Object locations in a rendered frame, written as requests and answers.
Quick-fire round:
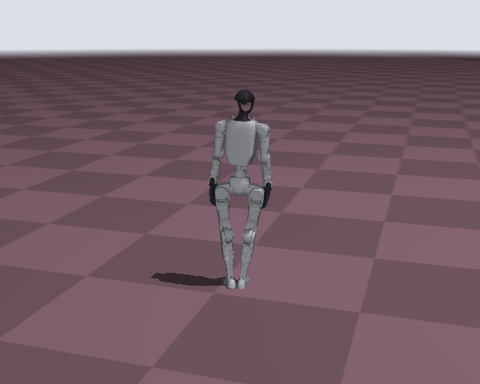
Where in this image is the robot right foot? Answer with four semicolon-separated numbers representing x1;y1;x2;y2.
237;277;250;290

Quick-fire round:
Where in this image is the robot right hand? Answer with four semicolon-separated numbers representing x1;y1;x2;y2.
259;182;272;209

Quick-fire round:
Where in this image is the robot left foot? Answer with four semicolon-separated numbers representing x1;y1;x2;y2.
223;276;236;289

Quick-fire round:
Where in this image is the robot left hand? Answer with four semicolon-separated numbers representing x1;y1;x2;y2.
209;178;217;206

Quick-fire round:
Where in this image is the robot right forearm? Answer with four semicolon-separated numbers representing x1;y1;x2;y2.
261;154;273;188

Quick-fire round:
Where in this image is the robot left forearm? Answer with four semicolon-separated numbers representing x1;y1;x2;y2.
209;150;222;184

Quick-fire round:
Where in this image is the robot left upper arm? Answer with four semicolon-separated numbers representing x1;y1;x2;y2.
214;120;227;158

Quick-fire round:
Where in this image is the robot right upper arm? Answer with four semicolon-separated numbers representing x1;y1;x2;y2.
256;122;270;163

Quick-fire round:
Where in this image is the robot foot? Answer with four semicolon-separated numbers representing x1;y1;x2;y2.
223;276;236;289
237;277;250;290

